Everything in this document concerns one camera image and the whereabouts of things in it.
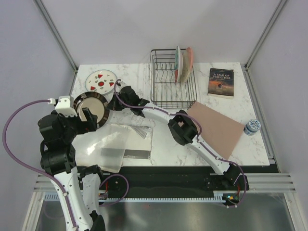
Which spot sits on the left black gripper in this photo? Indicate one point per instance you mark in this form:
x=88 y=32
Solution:
x=85 y=126

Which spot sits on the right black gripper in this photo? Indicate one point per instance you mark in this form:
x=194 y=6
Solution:
x=113 y=105

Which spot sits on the brown rimmed beige plate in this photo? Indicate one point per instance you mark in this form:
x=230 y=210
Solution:
x=96 y=103

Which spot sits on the black wire dish rack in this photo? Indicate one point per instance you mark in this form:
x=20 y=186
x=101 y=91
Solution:
x=164 y=90

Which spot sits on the red blue flower plate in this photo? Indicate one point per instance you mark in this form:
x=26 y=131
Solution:
x=178 y=64

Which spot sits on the pink cream leaf plate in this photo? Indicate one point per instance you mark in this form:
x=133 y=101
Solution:
x=188 y=59

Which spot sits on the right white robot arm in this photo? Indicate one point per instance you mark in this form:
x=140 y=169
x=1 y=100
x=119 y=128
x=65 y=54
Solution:
x=184 y=129

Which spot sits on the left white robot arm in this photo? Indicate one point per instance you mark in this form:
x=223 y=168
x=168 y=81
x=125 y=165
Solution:
x=58 y=162

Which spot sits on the white watermelon pattern plate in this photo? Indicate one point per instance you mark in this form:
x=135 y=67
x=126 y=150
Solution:
x=101 y=81

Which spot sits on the clear plastic bag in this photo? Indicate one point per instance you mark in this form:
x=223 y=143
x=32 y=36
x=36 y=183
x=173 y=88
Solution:
x=110 y=145

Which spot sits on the tale of two cities book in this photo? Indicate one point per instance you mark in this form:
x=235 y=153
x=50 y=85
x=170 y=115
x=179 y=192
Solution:
x=221 y=83

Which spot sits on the pink placemat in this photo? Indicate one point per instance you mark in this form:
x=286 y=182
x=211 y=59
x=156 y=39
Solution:
x=219 y=131

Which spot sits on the blue white small jar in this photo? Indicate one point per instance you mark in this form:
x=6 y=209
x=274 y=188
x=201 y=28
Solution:
x=252 y=127

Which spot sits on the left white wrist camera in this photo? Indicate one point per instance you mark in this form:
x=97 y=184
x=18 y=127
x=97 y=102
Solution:
x=64 y=105

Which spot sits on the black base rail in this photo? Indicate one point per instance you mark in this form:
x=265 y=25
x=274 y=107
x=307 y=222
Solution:
x=171 y=182

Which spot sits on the white cable duct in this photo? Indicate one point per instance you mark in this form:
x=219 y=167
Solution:
x=96 y=200

